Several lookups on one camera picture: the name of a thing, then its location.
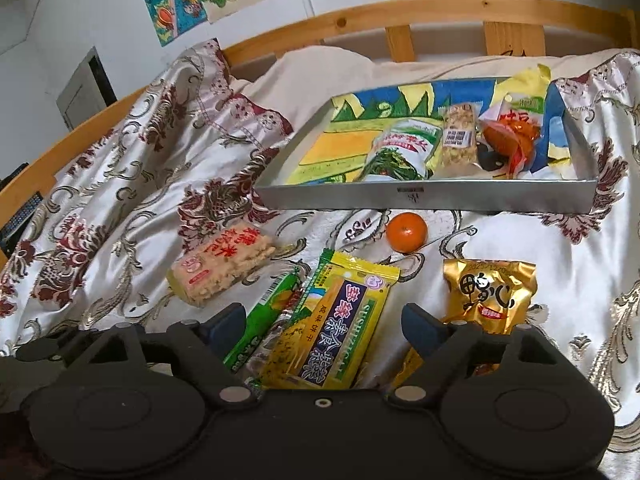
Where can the colourful drawing sheet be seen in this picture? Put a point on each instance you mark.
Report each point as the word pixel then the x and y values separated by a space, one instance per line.
pixel 345 130

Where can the gold foil snack packet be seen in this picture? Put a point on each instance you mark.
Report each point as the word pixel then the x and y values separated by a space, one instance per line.
pixel 487 295

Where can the silver metal tray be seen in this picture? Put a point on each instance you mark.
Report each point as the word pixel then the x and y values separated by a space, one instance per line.
pixel 425 197

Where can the mandarin orange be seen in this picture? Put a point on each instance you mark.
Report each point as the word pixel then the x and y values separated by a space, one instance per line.
pixel 407 232

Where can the clear peanut bar packet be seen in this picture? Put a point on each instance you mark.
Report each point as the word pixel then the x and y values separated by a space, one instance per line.
pixel 459 140

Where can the orange snack packet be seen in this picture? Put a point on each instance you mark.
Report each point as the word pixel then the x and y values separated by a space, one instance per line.
pixel 510 135

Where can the white wall pipe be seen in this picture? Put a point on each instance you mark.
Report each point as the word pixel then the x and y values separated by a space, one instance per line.
pixel 306 5

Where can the floral satin blanket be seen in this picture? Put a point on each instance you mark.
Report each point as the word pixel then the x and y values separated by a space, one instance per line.
pixel 150 200

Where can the orange-haired girl wall poster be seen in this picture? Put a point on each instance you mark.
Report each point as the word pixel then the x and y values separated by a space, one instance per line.
pixel 172 5

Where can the white green vegetable snack packet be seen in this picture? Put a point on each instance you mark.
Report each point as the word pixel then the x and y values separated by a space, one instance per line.
pixel 405 150

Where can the yellow biscuit packet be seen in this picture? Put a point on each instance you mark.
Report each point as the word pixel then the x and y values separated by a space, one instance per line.
pixel 345 310

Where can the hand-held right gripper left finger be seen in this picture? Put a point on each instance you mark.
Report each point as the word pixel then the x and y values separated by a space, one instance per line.
pixel 225 330

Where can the wooden bed frame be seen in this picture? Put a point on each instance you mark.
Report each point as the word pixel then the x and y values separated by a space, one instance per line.
pixel 350 20

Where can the rice cracker packet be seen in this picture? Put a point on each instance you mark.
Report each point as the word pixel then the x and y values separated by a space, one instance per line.
pixel 220 265

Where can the grey door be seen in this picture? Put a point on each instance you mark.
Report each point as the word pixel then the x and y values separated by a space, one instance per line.
pixel 85 95

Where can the dark device beside bed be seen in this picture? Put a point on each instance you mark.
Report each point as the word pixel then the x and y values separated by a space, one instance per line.
pixel 20 220

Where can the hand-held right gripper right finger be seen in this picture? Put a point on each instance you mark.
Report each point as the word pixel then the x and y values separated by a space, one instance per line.
pixel 422 330

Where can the green stick snack packet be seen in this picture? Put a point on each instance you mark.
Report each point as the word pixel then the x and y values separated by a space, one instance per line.
pixel 265 315

